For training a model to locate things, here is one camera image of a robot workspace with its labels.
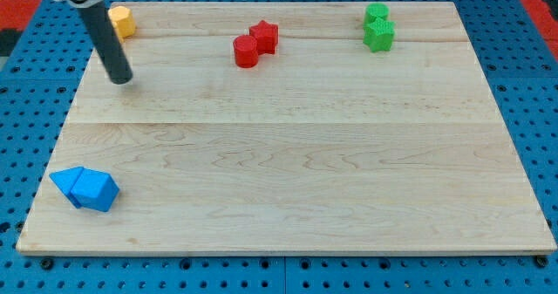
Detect blue cube block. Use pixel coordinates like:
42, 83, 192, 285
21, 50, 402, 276
70, 168, 119, 212

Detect green cylinder block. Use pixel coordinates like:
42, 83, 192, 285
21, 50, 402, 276
363, 3, 390, 26

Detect red cylinder block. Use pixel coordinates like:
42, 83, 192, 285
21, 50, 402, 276
233, 35, 259, 68

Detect green star block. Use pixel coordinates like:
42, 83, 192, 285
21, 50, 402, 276
363, 17, 395, 52

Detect wooden board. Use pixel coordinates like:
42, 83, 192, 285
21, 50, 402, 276
17, 2, 556, 256

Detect blue triangle block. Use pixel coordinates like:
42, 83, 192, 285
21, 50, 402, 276
49, 167, 84, 209

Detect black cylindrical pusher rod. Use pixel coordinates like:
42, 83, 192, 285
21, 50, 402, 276
78, 1, 133, 85

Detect yellow hexagon block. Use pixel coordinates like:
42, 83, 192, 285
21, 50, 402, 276
108, 6, 136, 43

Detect red star block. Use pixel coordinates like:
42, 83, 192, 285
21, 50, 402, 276
248, 20, 279, 54

